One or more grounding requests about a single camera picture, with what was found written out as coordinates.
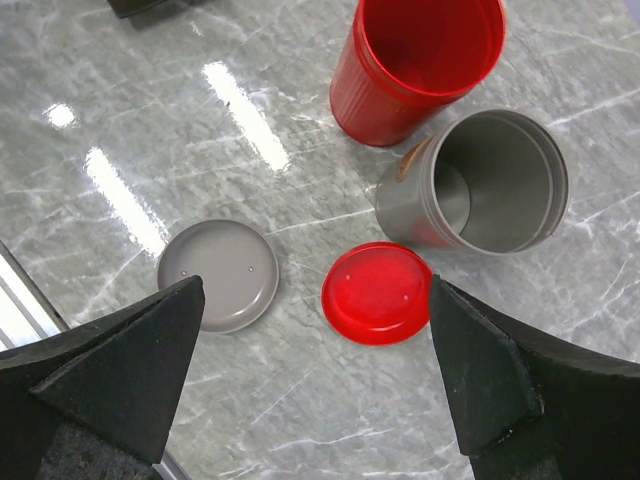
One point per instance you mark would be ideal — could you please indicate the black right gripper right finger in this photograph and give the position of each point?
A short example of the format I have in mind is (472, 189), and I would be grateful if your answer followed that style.
(528, 405)

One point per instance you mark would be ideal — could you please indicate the red round lid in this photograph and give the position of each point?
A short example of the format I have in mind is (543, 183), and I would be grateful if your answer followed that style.
(377, 294)

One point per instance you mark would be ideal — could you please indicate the red cylindrical canister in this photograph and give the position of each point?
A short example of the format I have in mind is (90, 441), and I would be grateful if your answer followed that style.
(404, 61)

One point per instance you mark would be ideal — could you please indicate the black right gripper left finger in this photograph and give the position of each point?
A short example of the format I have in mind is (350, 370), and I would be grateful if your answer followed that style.
(98, 401)

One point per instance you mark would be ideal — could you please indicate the grey cylindrical canister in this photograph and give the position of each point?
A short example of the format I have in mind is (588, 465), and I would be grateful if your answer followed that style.
(494, 183)

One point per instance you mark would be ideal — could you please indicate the grey round lid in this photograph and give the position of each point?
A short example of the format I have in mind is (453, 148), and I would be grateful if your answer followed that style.
(238, 267)

